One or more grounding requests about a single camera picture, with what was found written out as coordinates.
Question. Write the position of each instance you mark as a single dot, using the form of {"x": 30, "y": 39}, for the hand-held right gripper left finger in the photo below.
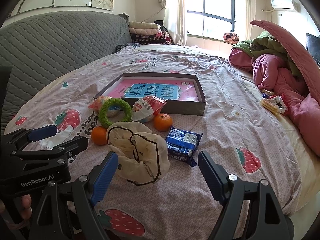
{"x": 105, "y": 177}

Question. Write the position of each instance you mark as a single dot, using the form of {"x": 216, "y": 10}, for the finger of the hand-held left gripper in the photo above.
{"x": 72, "y": 146}
{"x": 42, "y": 132}

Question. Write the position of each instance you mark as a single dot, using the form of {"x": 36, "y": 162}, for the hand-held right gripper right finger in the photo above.
{"x": 212, "y": 177}

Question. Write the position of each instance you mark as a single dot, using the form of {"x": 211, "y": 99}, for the cream black-trimmed scrunchie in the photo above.
{"x": 125, "y": 160}

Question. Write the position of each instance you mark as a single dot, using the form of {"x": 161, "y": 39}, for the orange mandarin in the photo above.
{"x": 98, "y": 136}
{"x": 163, "y": 122}

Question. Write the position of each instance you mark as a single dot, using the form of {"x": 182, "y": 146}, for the blue cookie packet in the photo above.
{"x": 180, "y": 145}

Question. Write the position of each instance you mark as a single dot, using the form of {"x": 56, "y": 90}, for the colourful egg toy packet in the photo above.
{"x": 96, "y": 103}

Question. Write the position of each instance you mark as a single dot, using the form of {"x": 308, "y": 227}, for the grey cardboard box tray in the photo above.
{"x": 185, "y": 108}

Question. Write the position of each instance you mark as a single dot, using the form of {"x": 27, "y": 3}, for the red egg toy packet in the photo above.
{"x": 150, "y": 105}

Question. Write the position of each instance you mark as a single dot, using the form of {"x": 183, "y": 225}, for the person's left hand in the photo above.
{"x": 26, "y": 206}

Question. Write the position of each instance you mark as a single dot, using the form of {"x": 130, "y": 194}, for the strawberry print bed sheet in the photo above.
{"x": 225, "y": 120}

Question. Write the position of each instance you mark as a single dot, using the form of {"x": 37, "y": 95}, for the grey quilted headboard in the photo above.
{"x": 50, "y": 45}

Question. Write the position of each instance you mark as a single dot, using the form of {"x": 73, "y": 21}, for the pink picture book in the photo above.
{"x": 187, "y": 92}

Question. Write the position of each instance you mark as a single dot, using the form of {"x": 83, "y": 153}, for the cream bed sheet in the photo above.
{"x": 305, "y": 160}

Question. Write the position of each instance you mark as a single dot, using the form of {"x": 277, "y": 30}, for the small blue snack packet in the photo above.
{"x": 265, "y": 95}

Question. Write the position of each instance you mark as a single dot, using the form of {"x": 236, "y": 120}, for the small cracker packet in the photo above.
{"x": 267, "y": 91}

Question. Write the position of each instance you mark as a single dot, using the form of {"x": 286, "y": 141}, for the dark patterned cloth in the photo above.
{"x": 126, "y": 47}

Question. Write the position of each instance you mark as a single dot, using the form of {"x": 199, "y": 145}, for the magenta fleece garment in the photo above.
{"x": 275, "y": 75}

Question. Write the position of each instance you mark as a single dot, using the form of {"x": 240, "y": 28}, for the pink pillow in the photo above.
{"x": 240, "y": 58}

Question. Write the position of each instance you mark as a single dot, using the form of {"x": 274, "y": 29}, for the dark checkered folded blanket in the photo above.
{"x": 150, "y": 40}

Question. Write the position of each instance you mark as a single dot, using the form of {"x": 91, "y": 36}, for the folded pink blanket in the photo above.
{"x": 146, "y": 31}

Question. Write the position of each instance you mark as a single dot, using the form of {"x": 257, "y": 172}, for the folded cream blanket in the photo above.
{"x": 143, "y": 25}

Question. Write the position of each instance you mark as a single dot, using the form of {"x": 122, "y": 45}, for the patterned bag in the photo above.
{"x": 230, "y": 37}

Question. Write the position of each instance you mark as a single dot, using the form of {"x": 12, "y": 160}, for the pink quilt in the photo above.
{"x": 295, "y": 55}

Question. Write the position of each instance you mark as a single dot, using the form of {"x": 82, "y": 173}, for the black garment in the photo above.
{"x": 161, "y": 25}

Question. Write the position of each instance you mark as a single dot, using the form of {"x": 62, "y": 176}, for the black television screen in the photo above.
{"x": 314, "y": 47}

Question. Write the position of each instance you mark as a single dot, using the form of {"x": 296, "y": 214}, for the cream curtain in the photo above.
{"x": 175, "y": 15}
{"x": 248, "y": 12}

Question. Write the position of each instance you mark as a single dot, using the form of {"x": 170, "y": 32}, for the black-framed window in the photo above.
{"x": 215, "y": 5}

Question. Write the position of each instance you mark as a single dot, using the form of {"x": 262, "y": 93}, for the white air conditioner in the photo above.
{"x": 283, "y": 4}

